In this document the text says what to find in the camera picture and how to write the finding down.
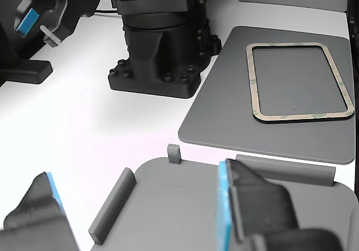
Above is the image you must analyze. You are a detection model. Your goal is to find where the dark textured side panel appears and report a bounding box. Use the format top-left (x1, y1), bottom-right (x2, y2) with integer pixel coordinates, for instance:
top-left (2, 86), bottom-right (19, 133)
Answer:
top-left (346, 0), bottom-right (359, 77)

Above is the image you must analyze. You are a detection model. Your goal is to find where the flat gray plate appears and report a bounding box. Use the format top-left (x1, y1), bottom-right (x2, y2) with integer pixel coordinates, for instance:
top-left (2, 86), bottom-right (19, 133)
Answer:
top-left (178, 25), bottom-right (356, 165)

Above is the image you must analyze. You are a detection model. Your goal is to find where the gray holder with ridges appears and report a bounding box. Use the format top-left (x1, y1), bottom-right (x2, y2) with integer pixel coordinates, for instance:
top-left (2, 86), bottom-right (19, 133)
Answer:
top-left (88, 143), bottom-right (359, 251)

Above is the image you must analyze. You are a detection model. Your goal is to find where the black six-joint robot arm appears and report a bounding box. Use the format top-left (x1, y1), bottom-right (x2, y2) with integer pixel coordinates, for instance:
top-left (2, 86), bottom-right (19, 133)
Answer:
top-left (108, 0), bottom-right (222, 99)

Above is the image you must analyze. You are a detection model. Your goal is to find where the beige rectangular frame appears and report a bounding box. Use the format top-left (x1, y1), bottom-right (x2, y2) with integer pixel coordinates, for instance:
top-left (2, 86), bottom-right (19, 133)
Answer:
top-left (246, 42), bottom-right (356, 125)

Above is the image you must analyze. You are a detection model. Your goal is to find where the black stand foot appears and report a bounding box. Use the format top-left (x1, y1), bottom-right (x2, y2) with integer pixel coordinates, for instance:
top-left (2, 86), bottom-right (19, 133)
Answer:
top-left (0, 59), bottom-right (53, 85)

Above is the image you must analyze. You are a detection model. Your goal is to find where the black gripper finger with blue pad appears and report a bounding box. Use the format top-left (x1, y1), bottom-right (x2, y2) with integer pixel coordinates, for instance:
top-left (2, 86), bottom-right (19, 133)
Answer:
top-left (0, 171), bottom-right (81, 251)
top-left (216, 158), bottom-right (344, 251)

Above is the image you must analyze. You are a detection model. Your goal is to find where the thin black power cable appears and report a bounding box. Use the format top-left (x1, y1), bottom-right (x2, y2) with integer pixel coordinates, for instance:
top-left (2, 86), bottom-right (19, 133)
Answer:
top-left (94, 8), bottom-right (120, 15)

